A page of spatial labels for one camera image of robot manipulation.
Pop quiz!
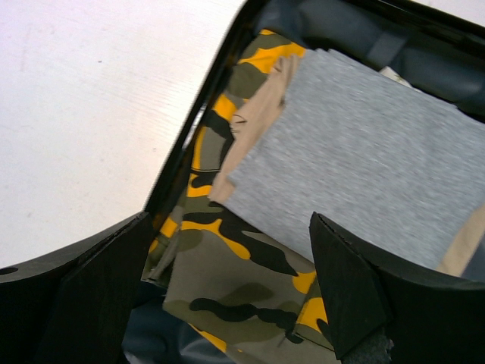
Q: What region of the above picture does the camouflage orange green garment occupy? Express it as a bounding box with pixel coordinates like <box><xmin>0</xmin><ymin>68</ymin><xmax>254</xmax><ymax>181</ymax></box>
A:
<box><xmin>143</xmin><ymin>30</ymin><xmax>330</xmax><ymax>362</ymax></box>

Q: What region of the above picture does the grey cloth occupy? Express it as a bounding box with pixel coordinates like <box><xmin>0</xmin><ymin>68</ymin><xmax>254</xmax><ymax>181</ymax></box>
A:
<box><xmin>227</xmin><ymin>48</ymin><xmax>485</xmax><ymax>268</ymax></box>

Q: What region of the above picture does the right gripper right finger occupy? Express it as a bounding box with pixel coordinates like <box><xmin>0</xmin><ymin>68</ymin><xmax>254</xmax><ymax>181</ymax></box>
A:
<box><xmin>309</xmin><ymin>213</ymin><xmax>484</xmax><ymax>363</ymax></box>

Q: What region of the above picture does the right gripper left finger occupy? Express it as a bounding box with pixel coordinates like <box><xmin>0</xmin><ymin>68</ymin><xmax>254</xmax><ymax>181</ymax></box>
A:
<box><xmin>1</xmin><ymin>212</ymin><xmax>153</xmax><ymax>363</ymax></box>

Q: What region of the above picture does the yellow hard-shell suitcase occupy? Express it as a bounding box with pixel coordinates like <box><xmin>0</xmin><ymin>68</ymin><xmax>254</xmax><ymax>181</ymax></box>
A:
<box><xmin>122</xmin><ymin>1</ymin><xmax>484</xmax><ymax>363</ymax></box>

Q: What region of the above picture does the white patterned cloth bag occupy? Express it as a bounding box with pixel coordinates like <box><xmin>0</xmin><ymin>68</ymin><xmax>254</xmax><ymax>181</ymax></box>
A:
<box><xmin>380</xmin><ymin>66</ymin><xmax>411</xmax><ymax>87</ymax></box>

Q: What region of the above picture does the beige garment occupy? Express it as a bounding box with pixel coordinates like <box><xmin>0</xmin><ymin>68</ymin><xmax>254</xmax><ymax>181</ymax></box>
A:
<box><xmin>208</xmin><ymin>55</ymin><xmax>485</xmax><ymax>278</ymax></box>

